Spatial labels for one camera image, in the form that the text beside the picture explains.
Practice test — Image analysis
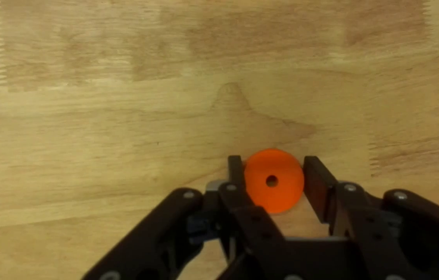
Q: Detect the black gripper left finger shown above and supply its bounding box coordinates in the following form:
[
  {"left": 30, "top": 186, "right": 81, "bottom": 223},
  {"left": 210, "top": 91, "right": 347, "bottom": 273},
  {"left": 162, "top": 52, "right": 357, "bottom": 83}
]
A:
[{"left": 81, "top": 154, "right": 288, "bottom": 280}]

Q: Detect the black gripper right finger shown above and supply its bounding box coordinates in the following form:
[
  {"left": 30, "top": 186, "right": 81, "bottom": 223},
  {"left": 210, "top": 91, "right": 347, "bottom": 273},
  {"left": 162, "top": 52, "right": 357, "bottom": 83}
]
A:
[{"left": 302, "top": 154, "right": 439, "bottom": 280}]

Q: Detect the orange plastic ring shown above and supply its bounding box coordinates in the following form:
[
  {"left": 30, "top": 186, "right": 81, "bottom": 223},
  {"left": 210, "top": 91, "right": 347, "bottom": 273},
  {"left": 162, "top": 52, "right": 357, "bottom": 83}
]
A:
[{"left": 243, "top": 148, "right": 305, "bottom": 217}]

